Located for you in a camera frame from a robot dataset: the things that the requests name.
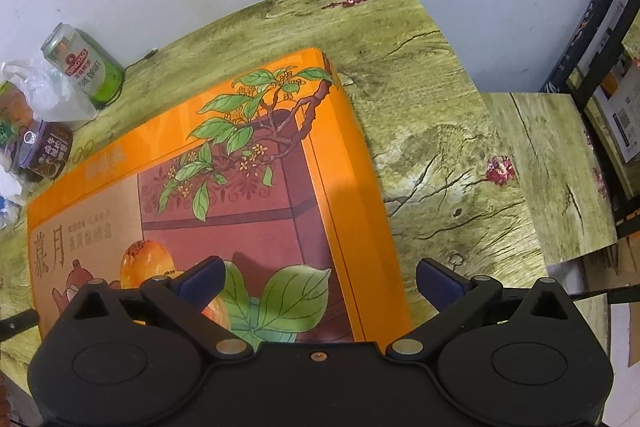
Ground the orange mooncake box lid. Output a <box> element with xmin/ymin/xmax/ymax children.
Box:
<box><xmin>27</xmin><ymin>48</ymin><xmax>411</xmax><ymax>346</ymax></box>

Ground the wood pattern side table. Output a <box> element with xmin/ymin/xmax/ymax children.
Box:
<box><xmin>482</xmin><ymin>92</ymin><xmax>617</xmax><ymax>265</ymax></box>

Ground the purple lidded porridge can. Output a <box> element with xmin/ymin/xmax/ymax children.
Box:
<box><xmin>18</xmin><ymin>120</ymin><xmax>73</xmax><ymax>180</ymax></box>

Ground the translucent white plastic bag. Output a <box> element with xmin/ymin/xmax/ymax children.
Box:
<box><xmin>1</xmin><ymin>58</ymin><xmax>98</xmax><ymax>129</ymax></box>

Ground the green Tsingtao beer can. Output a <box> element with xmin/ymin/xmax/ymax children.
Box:
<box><xmin>40</xmin><ymin>23</ymin><xmax>124</xmax><ymax>109</ymax></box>

